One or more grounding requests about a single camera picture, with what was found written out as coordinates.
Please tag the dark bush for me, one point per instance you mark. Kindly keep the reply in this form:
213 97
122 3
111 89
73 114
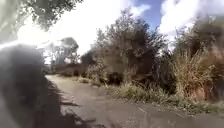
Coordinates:
20 83

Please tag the grey asphalt path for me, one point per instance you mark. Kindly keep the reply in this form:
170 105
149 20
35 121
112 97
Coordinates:
100 110

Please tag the distant trees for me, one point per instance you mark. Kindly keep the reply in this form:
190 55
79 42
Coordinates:
66 50

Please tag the overhanging tree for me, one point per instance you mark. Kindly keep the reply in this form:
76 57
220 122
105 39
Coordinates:
46 10

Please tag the grass verge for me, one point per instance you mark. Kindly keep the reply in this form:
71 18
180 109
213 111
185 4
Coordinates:
140 94

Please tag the thicket of tall bushes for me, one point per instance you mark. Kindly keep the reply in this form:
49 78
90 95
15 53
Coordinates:
133 50

